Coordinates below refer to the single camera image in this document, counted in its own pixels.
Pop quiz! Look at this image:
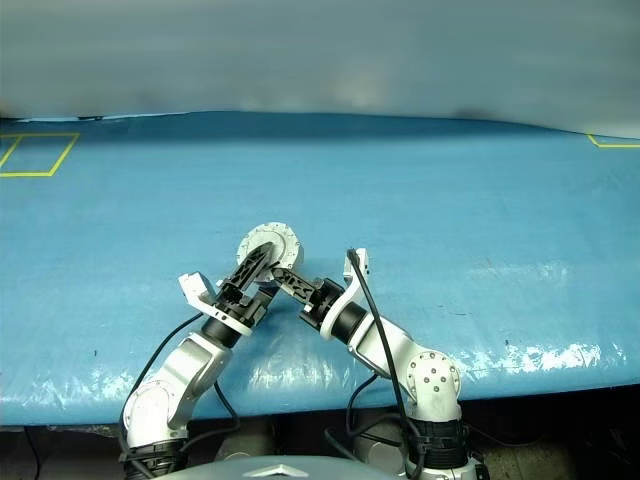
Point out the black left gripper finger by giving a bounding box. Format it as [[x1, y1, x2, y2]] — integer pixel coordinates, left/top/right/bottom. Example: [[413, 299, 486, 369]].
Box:
[[229, 241, 277, 292]]

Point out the small yellow tape outline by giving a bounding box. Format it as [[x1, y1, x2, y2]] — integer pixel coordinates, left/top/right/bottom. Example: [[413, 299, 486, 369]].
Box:
[[587, 133, 640, 149]]

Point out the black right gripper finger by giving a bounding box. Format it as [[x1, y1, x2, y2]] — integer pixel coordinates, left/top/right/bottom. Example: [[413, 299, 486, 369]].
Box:
[[271, 267, 318, 303]]

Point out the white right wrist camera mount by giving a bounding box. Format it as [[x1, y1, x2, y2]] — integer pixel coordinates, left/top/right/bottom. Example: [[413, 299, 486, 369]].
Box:
[[319, 248, 372, 344]]

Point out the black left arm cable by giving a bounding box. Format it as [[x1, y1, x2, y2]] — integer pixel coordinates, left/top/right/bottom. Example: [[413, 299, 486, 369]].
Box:
[[117, 312, 242, 480]]

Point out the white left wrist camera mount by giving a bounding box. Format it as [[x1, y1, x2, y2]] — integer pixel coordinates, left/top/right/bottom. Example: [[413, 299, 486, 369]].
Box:
[[178, 271, 261, 335]]

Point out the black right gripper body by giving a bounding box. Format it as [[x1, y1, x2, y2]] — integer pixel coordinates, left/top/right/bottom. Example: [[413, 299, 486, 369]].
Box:
[[298, 276, 347, 332]]

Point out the large yellow tape outline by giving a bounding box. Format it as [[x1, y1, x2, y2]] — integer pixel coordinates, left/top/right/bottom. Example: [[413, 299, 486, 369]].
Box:
[[0, 132, 81, 178]]

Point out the grey rounded cylinder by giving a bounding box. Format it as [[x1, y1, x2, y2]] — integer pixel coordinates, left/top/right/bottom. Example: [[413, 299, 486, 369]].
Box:
[[219, 424, 274, 460], [349, 424, 407, 476]]

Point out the blue plastic table cover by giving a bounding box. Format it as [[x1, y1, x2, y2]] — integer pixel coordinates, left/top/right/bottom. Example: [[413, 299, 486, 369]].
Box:
[[0, 110, 640, 429]]

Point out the grey robot torso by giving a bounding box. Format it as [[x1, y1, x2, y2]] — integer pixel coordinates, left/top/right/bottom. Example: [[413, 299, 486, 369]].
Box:
[[187, 454, 401, 480]]

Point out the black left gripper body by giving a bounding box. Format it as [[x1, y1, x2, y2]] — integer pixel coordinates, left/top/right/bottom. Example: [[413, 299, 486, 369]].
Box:
[[211, 281, 277, 330]]

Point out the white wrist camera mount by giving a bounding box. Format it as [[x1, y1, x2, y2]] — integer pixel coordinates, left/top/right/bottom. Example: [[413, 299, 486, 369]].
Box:
[[319, 248, 372, 344], [178, 271, 261, 335]]

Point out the grey motor rotor disc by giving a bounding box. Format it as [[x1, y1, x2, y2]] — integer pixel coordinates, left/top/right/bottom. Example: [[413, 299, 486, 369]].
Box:
[[237, 221, 299, 274]]

